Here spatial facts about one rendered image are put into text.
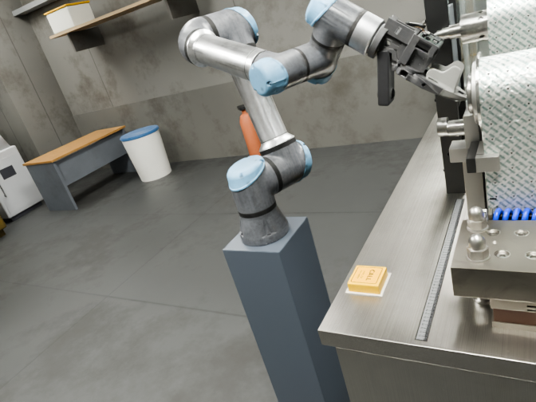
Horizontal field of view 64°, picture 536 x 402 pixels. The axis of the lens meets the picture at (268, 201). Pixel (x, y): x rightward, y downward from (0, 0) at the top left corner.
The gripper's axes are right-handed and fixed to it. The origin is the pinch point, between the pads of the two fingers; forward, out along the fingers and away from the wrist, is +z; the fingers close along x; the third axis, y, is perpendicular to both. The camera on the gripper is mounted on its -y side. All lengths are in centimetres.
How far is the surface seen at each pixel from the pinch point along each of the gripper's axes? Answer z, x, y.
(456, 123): 2.6, 0.6, -4.8
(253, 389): 3, 12, -159
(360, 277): 4.1, -19.0, -37.5
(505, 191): 16.5, -8.2, -8.2
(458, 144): 5.6, 1.2, -8.8
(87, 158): -311, 236, -354
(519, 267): 21.1, -26.9, -9.8
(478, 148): 8.3, -5.2, -4.9
